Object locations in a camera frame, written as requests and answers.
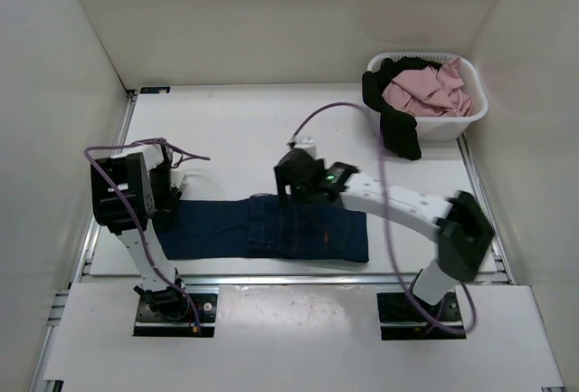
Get dark blue denim trousers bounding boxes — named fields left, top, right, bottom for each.
left=154, top=195, right=369, bottom=263

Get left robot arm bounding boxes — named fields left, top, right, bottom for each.
left=84, top=138, right=190, bottom=321

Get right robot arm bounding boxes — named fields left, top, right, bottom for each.
left=273, top=147, right=495, bottom=320

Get black garment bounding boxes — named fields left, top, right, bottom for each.
left=362, top=56, right=442, bottom=161

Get dark label sticker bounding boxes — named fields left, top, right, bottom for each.
left=139, top=86, right=171, bottom=94

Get white laundry basket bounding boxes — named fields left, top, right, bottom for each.
left=367, top=52, right=489, bottom=142

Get pink garment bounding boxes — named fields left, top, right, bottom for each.
left=382, top=57, right=474, bottom=118

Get white foam cover board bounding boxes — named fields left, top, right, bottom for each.
left=44, top=283, right=563, bottom=391

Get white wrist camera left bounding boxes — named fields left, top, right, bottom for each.
left=171, top=170, right=186, bottom=188

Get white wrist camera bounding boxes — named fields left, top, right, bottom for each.
left=288, top=136, right=317, bottom=158
left=171, top=170, right=186, bottom=188

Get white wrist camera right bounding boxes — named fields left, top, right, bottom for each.
left=288, top=136, right=317, bottom=158

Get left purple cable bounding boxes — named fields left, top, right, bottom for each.
left=84, top=137, right=212, bottom=334

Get purple cable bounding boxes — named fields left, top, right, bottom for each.
left=293, top=101, right=477, bottom=337
left=84, top=137, right=212, bottom=334

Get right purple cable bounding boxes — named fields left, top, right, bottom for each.
left=293, top=101, right=477, bottom=337

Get aluminium table frame rail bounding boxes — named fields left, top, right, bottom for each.
left=26, top=86, right=566, bottom=392

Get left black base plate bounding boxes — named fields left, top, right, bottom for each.
left=133, top=292, right=218, bottom=338

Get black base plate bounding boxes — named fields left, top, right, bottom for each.
left=133, top=292, right=218, bottom=338
left=376, top=292, right=466, bottom=341

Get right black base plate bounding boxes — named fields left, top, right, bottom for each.
left=376, top=292, right=466, bottom=341

